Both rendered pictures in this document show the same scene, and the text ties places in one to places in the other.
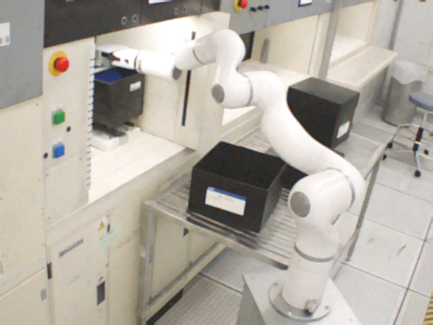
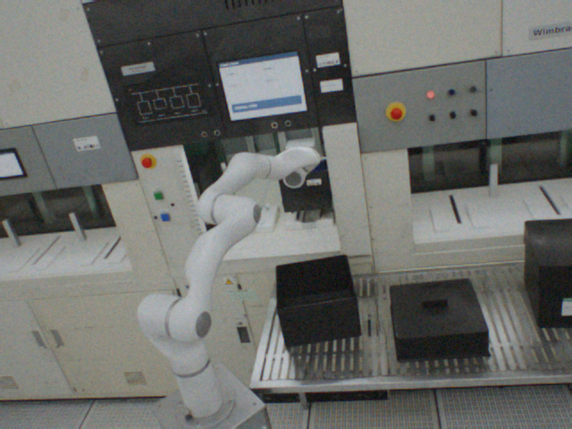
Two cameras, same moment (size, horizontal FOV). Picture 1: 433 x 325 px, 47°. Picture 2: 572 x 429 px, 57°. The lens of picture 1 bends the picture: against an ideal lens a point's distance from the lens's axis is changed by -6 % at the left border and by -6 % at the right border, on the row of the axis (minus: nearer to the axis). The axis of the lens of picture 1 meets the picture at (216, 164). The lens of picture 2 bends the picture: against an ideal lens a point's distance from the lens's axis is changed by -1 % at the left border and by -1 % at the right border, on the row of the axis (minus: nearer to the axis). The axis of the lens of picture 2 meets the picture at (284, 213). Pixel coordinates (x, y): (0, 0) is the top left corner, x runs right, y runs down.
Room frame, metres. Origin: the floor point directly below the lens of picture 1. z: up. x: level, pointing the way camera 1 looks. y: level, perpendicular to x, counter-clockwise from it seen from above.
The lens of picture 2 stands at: (1.23, -1.62, 2.04)
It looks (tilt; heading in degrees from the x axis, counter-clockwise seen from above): 27 degrees down; 76
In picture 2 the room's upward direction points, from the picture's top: 11 degrees counter-clockwise
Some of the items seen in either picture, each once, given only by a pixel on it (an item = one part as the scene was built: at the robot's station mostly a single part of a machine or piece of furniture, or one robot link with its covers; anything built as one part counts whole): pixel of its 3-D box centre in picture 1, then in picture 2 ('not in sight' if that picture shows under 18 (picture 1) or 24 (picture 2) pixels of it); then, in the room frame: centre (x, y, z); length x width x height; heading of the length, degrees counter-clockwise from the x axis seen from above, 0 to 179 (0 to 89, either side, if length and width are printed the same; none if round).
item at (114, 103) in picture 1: (107, 86); (306, 176); (1.87, 0.46, 1.08); 0.24 x 0.20 x 0.32; 154
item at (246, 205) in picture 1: (238, 184); (316, 298); (1.67, -0.09, 0.85); 0.28 x 0.28 x 0.17; 72
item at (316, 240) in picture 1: (317, 215); (172, 331); (1.16, -0.28, 1.07); 0.19 x 0.12 x 0.24; 133
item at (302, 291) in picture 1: (307, 275); (198, 384); (1.18, -0.30, 0.85); 0.19 x 0.19 x 0.18
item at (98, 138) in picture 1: (103, 130); (310, 213); (1.87, 0.46, 0.89); 0.22 x 0.21 x 0.04; 64
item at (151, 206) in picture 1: (273, 239); (445, 392); (2.04, -0.31, 0.38); 1.30 x 0.60 x 0.76; 154
